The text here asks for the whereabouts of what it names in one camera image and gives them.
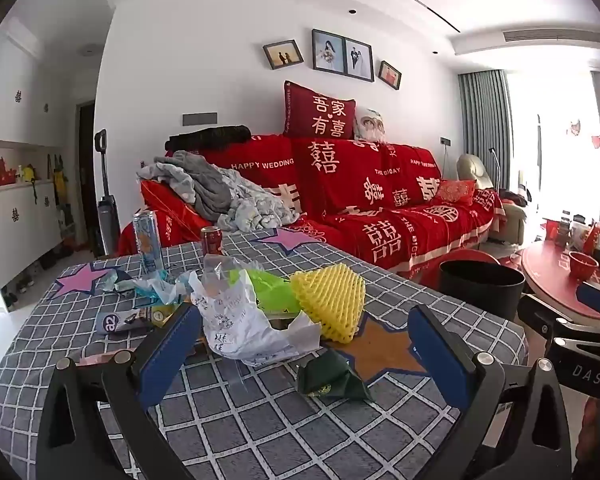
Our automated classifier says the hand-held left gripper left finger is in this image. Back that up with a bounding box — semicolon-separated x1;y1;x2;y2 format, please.
37;301;203;480

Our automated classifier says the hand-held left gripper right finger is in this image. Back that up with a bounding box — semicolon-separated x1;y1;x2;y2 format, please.
407;304;573;480

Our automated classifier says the white and blue snack packet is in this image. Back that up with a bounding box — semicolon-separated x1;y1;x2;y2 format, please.
95;305;181;336

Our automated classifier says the teal wrapper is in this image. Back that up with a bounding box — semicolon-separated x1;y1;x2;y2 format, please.
130;269;192;307

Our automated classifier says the white paper bag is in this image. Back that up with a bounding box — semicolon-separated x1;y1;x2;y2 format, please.
189;270;321;367

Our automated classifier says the black trash bin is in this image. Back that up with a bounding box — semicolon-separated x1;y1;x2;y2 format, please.
437;259;526;321

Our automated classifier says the pale green wrapper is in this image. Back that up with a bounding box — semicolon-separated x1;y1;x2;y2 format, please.
97;268;133;294

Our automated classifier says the clear plastic bottle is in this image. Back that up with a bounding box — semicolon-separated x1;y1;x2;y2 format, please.
202;254;261;301

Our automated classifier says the dark green triangular wrapper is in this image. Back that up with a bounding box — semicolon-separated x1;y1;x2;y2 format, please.
296;349;373;402

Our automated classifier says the yellow foam fruit net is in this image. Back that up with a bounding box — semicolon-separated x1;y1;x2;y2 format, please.
290;265;367;345

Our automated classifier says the green plastic wrapper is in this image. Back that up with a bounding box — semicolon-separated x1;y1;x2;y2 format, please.
230;268;301;316

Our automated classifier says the person's right hand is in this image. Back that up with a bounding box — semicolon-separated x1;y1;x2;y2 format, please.
581;399;600;448

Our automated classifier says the red bowl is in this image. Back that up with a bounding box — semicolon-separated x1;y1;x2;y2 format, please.
568;251;600;281

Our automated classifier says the red round table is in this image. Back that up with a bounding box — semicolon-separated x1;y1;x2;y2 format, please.
521;240;600;323

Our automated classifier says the group of small containers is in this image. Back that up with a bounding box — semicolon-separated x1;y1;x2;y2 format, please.
542;215;600;261

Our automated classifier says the tall silver drink can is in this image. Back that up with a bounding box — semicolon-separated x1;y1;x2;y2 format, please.
132;210;162;276

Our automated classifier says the red drink can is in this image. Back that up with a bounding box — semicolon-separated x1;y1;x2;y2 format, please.
200;226;224;257

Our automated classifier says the grey checked star tablecloth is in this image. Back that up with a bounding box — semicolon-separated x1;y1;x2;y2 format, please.
0;227;528;480

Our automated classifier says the upright vacuum cleaner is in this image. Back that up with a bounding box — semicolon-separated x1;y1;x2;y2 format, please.
94;129;122;258

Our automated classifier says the floor lamp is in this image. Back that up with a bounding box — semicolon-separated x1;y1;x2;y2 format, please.
489;147;506;201

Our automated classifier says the small red embroidered cushion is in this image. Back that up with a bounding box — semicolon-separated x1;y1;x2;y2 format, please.
430;179;477;206

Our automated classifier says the beige armchair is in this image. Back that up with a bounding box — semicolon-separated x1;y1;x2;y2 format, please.
456;153;528;246

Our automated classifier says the grey fleece blanket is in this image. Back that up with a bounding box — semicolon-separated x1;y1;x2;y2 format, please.
136;150;233;223

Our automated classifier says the red covered sofa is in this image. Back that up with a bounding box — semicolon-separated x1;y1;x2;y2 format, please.
117;135;503;286

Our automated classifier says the white cabinet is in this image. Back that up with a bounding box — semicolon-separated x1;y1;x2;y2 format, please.
0;139;66;306

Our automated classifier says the dark door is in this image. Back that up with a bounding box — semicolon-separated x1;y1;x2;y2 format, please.
76;101;98;251

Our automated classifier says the black cloth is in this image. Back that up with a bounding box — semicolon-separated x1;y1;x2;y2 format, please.
166;125;252;152

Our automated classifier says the white cartoon cushion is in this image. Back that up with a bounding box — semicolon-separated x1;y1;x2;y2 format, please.
354;106;387;142

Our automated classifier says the ceiling air vent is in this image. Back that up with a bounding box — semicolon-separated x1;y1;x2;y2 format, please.
503;30;600;45

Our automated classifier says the large red printed cushion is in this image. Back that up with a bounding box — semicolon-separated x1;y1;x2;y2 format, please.
282;80;357;140

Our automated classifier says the small red photo frame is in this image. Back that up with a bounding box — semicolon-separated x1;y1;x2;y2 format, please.
378;60;402;91

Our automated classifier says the couple photo frame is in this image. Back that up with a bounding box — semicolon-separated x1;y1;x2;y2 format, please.
344;36;375;82

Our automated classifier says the sunset photo frame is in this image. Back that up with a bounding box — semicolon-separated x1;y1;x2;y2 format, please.
263;40;302;70

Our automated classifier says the bride photo frame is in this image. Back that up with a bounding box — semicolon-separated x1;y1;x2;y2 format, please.
312;29;347;75

